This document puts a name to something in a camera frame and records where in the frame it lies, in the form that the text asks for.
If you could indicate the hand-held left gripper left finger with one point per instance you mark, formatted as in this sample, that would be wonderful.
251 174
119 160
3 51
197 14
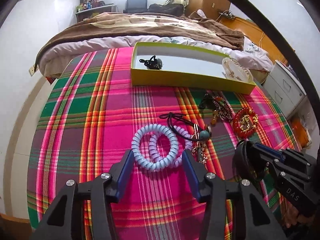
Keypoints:
125 170

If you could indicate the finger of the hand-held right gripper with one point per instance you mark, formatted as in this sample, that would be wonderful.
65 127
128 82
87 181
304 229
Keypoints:
277 166
270 151

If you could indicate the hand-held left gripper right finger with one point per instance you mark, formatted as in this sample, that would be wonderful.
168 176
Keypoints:
192 172

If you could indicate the black wristband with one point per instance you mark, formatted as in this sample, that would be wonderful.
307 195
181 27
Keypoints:
241 160

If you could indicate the yellow cardboard box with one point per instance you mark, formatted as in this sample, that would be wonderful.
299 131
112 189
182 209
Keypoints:
187 62

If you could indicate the orange bag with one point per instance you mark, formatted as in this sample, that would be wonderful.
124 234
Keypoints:
298 132

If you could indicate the pink green plaid cloth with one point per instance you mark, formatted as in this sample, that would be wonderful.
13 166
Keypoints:
75 130

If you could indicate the grey drawer cabinet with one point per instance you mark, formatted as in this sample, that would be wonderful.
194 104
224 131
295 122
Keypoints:
285 87

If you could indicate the cream hair claw clip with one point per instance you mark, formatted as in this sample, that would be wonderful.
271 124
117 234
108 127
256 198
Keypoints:
237 70

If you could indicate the wooden headboard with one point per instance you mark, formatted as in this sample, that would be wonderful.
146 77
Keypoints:
247 30

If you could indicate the pale floral quilt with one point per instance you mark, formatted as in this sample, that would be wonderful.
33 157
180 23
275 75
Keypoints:
87 45

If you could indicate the bed with brown blanket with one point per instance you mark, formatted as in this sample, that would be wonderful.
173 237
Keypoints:
112 27

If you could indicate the desk with shelf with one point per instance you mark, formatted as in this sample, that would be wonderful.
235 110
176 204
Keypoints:
85 15

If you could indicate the dark brown cloth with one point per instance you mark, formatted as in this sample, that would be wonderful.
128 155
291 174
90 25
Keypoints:
166 9

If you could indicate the black chair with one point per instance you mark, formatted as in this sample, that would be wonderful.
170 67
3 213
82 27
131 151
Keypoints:
136 3

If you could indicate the group of bottles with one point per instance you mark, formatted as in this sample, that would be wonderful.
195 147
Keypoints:
86 5

